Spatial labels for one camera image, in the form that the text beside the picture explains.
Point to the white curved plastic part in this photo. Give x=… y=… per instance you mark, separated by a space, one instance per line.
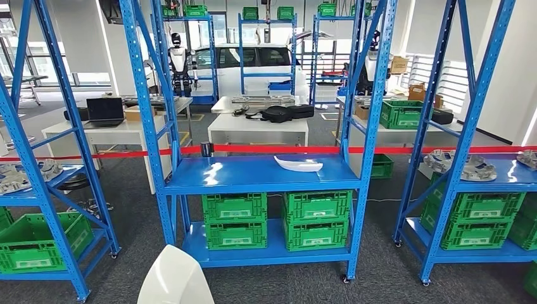
x=298 y=165
x=176 y=277

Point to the black barrier post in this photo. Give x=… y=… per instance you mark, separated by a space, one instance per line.
x=207 y=149

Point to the open cardboard box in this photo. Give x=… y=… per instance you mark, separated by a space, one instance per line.
x=417 y=93

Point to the blue plastic bin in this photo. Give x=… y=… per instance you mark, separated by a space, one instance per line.
x=280 y=86

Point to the grey cast metal part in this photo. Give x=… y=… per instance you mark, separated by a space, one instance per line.
x=50 y=170
x=528 y=159
x=438 y=161
x=14 y=180
x=480 y=170

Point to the black hard case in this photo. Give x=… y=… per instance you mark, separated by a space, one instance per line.
x=86 y=114
x=301 y=111
x=442 y=116

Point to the black stool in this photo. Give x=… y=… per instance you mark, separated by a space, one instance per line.
x=75 y=181

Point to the blue metal shelf rack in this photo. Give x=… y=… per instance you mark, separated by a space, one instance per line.
x=512 y=176
x=205 y=100
x=251 y=172
x=313 y=63
x=21 y=200
x=268 y=76

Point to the small cardboard box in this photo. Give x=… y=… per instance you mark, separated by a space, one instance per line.
x=439 y=101

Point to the white black humanoid robot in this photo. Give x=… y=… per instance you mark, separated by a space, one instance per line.
x=179 y=58
x=372 y=67

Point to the white table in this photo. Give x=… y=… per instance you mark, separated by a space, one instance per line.
x=126 y=130
x=398 y=136
x=256 y=126

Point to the grey metal tray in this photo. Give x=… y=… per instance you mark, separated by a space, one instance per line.
x=264 y=100
x=151 y=100

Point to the white car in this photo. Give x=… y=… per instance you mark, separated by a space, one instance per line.
x=228 y=82

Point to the red barrier belt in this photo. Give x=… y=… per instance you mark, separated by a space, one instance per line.
x=272 y=148
x=121 y=153

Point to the black laptop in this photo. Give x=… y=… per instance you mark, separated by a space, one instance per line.
x=105 y=111

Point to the green plastic crate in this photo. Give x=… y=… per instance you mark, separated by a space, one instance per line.
x=355 y=8
x=524 y=226
x=317 y=206
x=488 y=207
x=285 y=12
x=5 y=218
x=316 y=235
x=196 y=10
x=478 y=236
x=236 y=236
x=170 y=11
x=400 y=117
x=235 y=207
x=327 y=9
x=37 y=251
x=382 y=167
x=250 y=13

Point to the black shoulder bag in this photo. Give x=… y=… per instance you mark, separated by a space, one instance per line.
x=277 y=114

